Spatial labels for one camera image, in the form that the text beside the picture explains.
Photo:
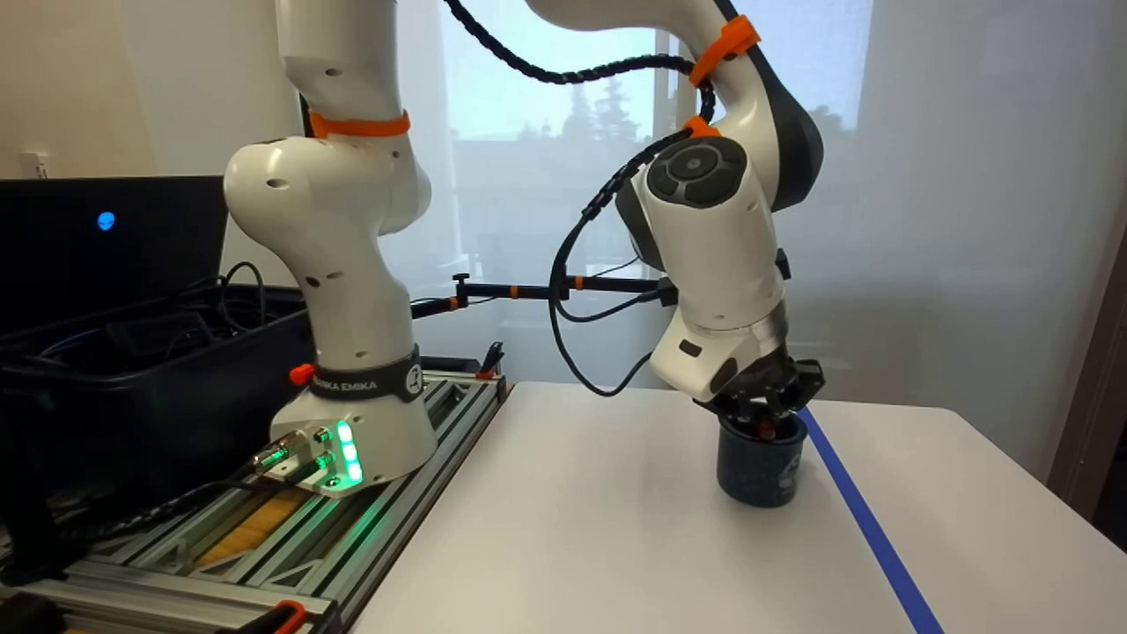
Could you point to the black camera boom rod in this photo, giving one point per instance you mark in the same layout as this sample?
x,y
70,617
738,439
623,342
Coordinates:
x,y
470,291

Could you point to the aluminium rail mounting base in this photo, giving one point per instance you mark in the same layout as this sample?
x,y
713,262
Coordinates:
x,y
254,544

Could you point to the blue tape strip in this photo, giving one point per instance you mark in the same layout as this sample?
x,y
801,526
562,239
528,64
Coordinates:
x,y
898,579

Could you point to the black storage bin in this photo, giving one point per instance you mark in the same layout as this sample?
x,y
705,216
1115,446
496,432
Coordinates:
x,y
144,404

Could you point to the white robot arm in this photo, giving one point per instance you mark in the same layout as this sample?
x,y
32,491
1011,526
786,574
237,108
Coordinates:
x,y
698,203

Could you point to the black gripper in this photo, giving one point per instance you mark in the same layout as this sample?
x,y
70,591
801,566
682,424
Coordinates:
x,y
768,388

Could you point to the dark blue cup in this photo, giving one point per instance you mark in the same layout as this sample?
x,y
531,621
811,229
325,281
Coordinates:
x,y
757,462

